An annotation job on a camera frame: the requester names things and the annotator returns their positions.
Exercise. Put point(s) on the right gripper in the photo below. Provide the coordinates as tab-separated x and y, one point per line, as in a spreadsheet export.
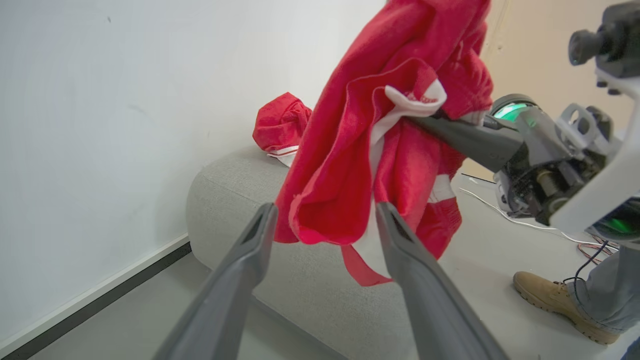
550	160

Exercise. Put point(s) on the blue jeans leg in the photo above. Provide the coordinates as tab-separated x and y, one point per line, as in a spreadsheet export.
610	295

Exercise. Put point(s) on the red garment with white lining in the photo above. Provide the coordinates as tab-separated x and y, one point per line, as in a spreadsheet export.
340	175

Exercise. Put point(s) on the red garment with striped trim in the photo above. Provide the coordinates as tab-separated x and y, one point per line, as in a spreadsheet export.
280	122

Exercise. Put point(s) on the tan suede shoe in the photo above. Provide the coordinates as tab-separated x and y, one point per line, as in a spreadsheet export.
555	297

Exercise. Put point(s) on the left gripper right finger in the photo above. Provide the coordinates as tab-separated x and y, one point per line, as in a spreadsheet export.
430	300

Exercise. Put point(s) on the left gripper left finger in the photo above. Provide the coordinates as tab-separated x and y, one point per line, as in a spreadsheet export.
230	295

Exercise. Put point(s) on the white and black baseboard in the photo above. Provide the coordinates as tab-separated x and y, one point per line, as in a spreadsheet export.
75	312

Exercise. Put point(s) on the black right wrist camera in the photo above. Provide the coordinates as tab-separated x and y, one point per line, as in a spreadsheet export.
620	40

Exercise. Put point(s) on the grey fabric sofa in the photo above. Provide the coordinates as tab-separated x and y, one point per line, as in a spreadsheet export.
320	310

